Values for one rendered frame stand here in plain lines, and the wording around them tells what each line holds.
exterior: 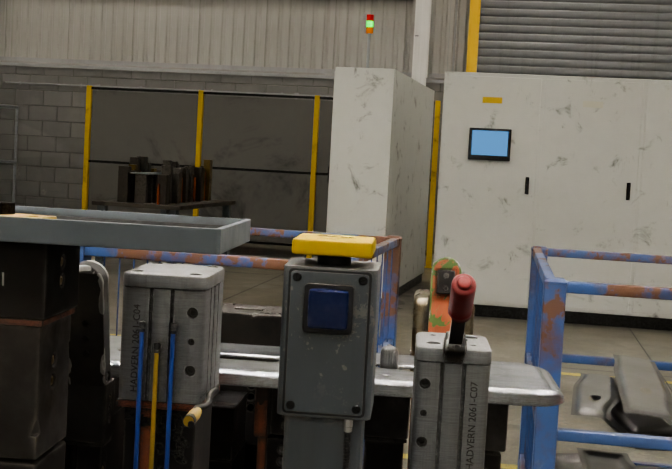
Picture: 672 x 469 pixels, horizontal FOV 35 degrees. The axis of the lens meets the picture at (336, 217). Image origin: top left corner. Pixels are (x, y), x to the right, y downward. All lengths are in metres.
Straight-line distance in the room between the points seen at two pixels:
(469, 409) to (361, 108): 8.00
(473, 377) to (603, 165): 7.93
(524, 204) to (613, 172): 0.75
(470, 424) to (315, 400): 0.21
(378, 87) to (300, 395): 8.14
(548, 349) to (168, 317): 1.91
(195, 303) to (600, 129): 7.99
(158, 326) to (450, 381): 0.26
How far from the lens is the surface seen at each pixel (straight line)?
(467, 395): 0.96
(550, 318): 2.78
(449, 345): 0.93
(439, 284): 1.28
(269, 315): 1.30
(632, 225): 8.90
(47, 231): 0.79
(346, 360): 0.79
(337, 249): 0.78
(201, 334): 0.96
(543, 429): 2.83
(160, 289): 0.96
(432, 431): 0.97
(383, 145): 8.87
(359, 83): 8.93
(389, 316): 4.01
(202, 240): 0.76
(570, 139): 8.85
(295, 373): 0.80
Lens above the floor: 1.22
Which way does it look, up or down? 3 degrees down
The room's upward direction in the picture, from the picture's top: 3 degrees clockwise
